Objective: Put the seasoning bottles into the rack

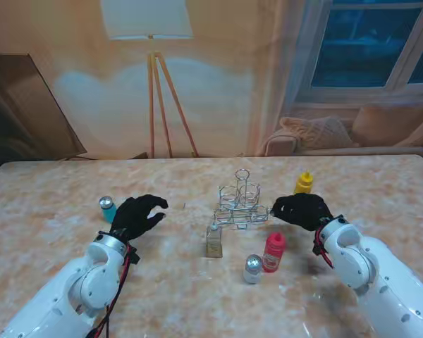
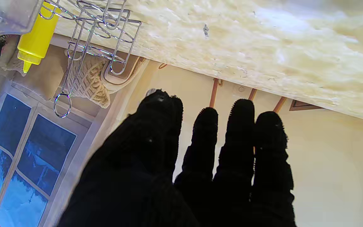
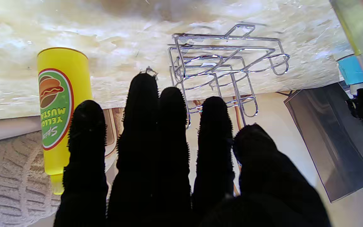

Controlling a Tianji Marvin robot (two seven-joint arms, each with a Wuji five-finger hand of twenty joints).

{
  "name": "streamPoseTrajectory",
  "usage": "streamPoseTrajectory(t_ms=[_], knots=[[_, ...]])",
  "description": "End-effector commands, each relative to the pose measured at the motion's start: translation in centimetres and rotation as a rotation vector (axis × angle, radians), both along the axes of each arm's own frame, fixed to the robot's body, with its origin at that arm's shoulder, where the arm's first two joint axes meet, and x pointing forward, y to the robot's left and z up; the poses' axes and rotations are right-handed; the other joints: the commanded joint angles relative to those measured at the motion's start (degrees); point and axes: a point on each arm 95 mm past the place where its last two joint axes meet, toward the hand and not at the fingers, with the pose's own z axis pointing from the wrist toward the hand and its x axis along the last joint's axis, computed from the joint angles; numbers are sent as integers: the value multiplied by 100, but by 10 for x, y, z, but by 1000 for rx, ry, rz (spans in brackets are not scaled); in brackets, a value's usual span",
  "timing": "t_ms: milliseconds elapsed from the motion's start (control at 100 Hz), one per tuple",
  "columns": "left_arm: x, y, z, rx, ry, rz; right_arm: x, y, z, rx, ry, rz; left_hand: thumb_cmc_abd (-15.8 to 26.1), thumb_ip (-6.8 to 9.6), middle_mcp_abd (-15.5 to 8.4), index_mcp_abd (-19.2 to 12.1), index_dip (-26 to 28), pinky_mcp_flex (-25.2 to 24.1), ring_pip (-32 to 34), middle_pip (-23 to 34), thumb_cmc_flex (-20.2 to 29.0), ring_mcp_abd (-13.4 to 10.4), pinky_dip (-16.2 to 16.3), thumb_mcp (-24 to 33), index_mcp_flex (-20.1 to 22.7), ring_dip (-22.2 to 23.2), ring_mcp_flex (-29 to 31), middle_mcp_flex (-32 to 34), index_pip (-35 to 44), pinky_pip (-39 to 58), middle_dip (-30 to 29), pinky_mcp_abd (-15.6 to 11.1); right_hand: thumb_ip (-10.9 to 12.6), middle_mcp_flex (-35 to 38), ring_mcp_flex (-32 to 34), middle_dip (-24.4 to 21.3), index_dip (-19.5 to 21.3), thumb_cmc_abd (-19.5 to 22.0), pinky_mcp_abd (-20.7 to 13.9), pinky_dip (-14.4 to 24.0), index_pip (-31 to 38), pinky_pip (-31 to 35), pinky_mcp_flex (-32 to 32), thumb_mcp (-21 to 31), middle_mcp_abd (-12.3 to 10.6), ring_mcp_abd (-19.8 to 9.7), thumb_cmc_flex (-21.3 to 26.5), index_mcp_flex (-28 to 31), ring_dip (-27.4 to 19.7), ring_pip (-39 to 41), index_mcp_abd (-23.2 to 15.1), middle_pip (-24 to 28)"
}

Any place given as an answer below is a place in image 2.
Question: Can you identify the square clear glass oil bottle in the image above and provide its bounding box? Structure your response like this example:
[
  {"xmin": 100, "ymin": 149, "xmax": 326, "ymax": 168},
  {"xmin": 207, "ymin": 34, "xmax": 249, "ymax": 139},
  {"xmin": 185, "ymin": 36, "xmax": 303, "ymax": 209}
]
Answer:
[{"xmin": 0, "ymin": 0, "xmax": 43, "ymax": 61}]

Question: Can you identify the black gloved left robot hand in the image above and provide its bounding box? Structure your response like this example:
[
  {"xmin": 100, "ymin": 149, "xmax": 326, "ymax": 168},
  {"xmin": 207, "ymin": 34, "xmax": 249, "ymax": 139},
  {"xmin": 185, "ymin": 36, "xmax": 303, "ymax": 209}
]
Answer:
[{"xmin": 57, "ymin": 89, "xmax": 297, "ymax": 227}]

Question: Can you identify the yellow squeeze bottle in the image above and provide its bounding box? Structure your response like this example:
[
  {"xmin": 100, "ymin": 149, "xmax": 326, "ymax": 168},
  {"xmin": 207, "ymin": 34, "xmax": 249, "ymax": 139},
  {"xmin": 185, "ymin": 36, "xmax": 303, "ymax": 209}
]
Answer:
[{"xmin": 17, "ymin": 2, "xmax": 61, "ymax": 73}]

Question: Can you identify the chrome wire condiment rack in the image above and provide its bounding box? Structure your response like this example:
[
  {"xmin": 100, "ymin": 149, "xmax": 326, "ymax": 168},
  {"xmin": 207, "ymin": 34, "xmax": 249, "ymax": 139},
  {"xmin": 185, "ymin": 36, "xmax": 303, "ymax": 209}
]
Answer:
[{"xmin": 40, "ymin": 0, "xmax": 142, "ymax": 119}]

